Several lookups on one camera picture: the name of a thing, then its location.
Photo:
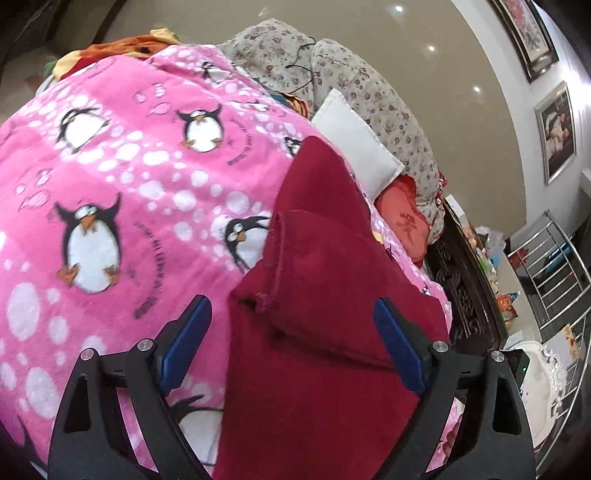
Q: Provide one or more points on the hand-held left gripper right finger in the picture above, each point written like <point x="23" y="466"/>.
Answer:
<point x="400" y="347"/>

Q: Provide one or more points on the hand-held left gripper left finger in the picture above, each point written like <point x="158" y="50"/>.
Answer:
<point x="181" y="345"/>

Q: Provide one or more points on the dark red garment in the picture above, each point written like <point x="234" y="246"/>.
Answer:
<point x="323" y="323"/>

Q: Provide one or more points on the dark carved wooden headboard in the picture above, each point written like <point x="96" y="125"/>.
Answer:
<point x="461" y="290"/>

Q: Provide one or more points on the red embroidered pillow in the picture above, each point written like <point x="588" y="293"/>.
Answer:
<point x="404" y="214"/>

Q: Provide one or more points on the pink penguin print blanket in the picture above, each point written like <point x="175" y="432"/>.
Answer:
<point x="124" y="194"/>

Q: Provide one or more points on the metal rack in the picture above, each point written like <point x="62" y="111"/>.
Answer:
<point x="549" y="272"/>

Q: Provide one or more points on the white pillow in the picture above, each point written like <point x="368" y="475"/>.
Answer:
<point x="358" y="138"/>

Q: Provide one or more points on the grey floral quilt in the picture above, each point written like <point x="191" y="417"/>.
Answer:
<point x="351" y="87"/>

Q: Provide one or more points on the framed portrait photo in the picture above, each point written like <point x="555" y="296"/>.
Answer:
<point x="556" y="131"/>

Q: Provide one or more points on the orange plush blanket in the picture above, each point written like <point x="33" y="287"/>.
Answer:
<point x="115" y="50"/>

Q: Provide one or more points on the floral framed picture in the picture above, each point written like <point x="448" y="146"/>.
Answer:
<point x="526" y="32"/>

